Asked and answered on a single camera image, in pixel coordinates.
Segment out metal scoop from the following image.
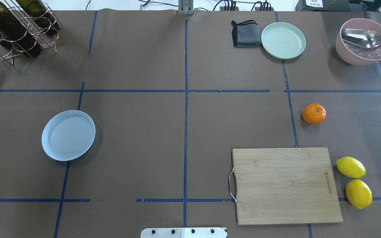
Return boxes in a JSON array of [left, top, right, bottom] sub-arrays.
[[341, 28, 381, 49]]

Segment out yellow lemon far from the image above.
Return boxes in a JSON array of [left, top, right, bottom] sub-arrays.
[[345, 179, 372, 210]]

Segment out orange mandarin fruit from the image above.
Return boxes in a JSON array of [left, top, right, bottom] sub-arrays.
[[302, 103, 327, 125]]

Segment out dark grey folded cloth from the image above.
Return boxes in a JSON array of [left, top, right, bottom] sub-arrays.
[[231, 20, 262, 48]]

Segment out bamboo cutting board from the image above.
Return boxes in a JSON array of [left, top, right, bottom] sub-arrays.
[[231, 147, 343, 225]]

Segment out light blue plate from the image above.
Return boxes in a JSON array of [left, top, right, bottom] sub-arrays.
[[41, 110, 96, 161]]

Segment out pink bowl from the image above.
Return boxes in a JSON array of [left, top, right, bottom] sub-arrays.
[[335, 18, 381, 66]]

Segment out yellow lemon near board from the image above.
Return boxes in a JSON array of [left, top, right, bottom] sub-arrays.
[[336, 156, 366, 179]]

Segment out copper wire bottle rack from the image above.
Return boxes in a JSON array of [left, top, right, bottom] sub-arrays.
[[0, 0, 65, 65]]

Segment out light green plate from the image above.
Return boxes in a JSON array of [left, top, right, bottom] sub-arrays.
[[261, 22, 306, 60]]

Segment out dark green wine bottle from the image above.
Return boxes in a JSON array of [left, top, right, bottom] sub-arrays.
[[0, 2, 41, 58]]

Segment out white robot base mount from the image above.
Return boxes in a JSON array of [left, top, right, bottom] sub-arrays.
[[140, 227, 228, 238]]

